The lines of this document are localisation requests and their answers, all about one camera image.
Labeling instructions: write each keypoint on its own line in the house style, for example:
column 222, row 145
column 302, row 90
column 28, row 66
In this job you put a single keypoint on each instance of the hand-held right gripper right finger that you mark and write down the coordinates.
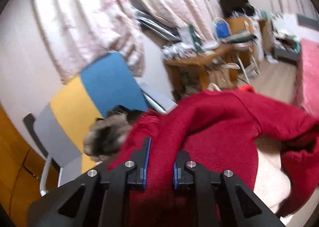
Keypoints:
column 175, row 174

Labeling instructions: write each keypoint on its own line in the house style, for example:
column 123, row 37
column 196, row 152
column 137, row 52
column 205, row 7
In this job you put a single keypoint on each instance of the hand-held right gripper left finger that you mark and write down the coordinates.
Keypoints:
column 148, row 157

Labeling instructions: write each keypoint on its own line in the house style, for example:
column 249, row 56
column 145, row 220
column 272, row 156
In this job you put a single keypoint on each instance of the red sweater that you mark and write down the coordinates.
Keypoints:
column 211, row 122

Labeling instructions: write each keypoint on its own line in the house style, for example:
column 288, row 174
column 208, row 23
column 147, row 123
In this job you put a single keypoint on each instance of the fluffy grey fur item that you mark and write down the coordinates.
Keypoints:
column 107, row 137

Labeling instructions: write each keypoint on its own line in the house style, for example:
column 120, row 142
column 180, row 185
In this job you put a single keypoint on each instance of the grey yellow blue folding mattress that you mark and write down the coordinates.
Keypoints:
column 109, row 85

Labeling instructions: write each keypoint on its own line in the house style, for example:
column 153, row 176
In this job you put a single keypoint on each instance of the beige bedsheet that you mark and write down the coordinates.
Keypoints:
column 269, row 174

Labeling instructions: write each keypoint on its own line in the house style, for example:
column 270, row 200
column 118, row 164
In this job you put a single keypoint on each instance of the cluttered wooden table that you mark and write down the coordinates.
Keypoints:
column 189, row 61

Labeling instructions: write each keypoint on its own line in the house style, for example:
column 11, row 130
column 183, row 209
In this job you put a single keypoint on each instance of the wooden wardrobe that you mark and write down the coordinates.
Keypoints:
column 15, row 162

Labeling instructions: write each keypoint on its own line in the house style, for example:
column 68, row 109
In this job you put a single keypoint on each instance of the leaning metal rods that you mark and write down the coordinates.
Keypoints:
column 154, row 24

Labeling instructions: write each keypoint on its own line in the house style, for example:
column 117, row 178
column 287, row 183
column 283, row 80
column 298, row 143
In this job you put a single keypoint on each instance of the white chair with blue back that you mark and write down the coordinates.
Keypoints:
column 221, row 30

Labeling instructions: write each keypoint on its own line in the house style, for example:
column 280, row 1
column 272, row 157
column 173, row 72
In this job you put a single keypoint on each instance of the pink floral curtain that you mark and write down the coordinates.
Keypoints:
column 87, row 18

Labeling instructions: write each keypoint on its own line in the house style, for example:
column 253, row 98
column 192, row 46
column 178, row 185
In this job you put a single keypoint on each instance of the wooden desk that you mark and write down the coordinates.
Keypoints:
column 239, row 24

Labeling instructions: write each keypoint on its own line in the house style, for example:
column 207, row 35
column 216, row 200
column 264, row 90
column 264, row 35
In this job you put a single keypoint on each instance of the grey storage crate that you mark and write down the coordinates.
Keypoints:
column 284, row 49

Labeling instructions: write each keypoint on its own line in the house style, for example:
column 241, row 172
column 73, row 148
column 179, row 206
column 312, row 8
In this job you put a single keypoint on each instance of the pink blanket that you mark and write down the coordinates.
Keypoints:
column 309, row 75

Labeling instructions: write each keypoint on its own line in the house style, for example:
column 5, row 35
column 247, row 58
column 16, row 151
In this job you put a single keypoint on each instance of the black monitor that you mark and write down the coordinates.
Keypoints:
column 231, row 5

